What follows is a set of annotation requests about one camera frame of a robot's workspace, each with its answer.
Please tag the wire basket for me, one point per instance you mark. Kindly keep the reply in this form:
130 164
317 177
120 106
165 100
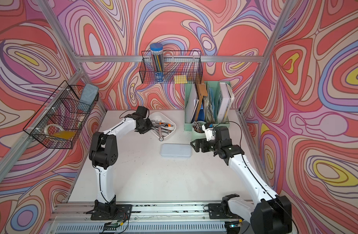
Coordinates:
176 62
63 108

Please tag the green pencil cup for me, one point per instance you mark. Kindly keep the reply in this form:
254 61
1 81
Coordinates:
197 131

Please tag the grey sponge block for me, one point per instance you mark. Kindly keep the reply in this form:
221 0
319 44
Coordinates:
89 93

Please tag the yellow sticky notes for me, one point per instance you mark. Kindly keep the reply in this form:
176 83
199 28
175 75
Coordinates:
180 79

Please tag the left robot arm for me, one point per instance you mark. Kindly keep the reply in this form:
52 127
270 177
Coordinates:
103 152

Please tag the white plastic storage box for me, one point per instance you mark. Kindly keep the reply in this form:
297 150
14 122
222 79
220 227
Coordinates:
163 127

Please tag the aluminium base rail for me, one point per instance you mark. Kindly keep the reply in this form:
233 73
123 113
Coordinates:
176 217

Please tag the orange handled adjustable wrench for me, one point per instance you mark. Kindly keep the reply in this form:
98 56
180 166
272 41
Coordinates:
163 124

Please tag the long silver combination wrench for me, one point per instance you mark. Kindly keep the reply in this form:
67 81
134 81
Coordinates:
161 138

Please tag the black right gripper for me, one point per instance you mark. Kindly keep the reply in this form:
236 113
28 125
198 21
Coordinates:
203 142

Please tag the white rectangular lid box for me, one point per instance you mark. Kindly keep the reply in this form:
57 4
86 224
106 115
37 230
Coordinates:
170 150

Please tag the back wire basket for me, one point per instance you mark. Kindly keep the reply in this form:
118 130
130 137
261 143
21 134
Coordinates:
176 62

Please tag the left wire basket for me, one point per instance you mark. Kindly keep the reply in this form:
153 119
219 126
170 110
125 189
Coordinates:
63 108

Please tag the tape roll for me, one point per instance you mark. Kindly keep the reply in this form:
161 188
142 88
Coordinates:
51 129

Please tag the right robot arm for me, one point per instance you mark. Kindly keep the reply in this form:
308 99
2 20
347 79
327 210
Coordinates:
267 213

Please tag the blue pencil tube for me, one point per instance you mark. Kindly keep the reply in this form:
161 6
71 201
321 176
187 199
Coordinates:
156 50

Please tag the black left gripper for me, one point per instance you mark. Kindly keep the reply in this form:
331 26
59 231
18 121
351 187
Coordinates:
149 126

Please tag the green file organizer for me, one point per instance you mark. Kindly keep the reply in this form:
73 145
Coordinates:
210 102

